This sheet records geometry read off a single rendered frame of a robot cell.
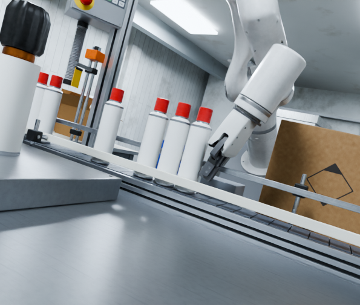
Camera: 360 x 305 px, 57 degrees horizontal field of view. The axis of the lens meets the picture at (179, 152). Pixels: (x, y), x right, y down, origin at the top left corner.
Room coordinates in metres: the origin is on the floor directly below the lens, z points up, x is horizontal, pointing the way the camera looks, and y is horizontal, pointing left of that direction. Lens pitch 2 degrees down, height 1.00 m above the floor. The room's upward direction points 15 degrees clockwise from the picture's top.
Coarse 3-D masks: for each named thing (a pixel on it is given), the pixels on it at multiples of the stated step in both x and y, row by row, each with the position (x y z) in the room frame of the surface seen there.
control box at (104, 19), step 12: (72, 0) 1.00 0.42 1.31; (96, 0) 1.03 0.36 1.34; (72, 12) 1.03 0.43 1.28; (84, 12) 1.02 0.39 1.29; (96, 12) 1.03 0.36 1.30; (108, 12) 1.05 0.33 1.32; (120, 12) 1.07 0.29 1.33; (96, 24) 1.09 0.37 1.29; (108, 24) 1.06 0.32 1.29; (120, 24) 1.07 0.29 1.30
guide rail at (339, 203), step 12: (60, 120) 1.02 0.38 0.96; (96, 132) 0.96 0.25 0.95; (132, 144) 0.91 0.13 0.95; (228, 168) 0.79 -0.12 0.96; (252, 180) 0.76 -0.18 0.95; (264, 180) 0.75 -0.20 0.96; (300, 192) 0.72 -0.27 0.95; (312, 192) 0.71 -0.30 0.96; (336, 204) 0.69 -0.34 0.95; (348, 204) 0.68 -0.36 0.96
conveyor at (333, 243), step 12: (48, 144) 1.00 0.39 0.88; (84, 156) 0.94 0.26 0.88; (108, 168) 0.84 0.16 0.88; (120, 168) 0.89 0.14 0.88; (144, 180) 0.80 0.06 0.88; (180, 192) 0.76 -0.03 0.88; (216, 204) 0.73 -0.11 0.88; (228, 204) 0.78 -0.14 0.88; (252, 216) 0.71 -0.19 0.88; (264, 216) 0.75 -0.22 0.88; (288, 228) 0.68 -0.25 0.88; (300, 228) 0.71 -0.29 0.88; (324, 240) 0.65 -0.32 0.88; (336, 240) 0.69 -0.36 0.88; (348, 252) 0.61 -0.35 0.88
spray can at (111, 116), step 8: (112, 96) 0.89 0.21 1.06; (120, 96) 0.89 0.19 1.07; (112, 104) 0.87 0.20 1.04; (120, 104) 0.89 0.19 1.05; (104, 112) 0.88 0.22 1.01; (112, 112) 0.88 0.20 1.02; (120, 112) 0.89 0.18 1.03; (104, 120) 0.88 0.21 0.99; (112, 120) 0.88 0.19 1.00; (104, 128) 0.88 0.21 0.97; (112, 128) 0.88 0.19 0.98; (96, 136) 0.89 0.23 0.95; (104, 136) 0.87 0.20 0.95; (112, 136) 0.88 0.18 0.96; (96, 144) 0.88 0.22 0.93; (104, 144) 0.88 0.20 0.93; (112, 144) 0.89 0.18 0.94; (112, 152) 0.90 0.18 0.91; (96, 160) 0.88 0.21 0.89; (104, 160) 0.88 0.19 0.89
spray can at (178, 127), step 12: (180, 108) 0.80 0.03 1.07; (180, 120) 0.79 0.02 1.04; (168, 132) 0.80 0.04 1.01; (180, 132) 0.79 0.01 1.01; (168, 144) 0.79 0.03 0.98; (180, 144) 0.80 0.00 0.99; (168, 156) 0.79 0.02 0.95; (180, 156) 0.80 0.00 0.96; (168, 168) 0.79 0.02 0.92; (156, 180) 0.80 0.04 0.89
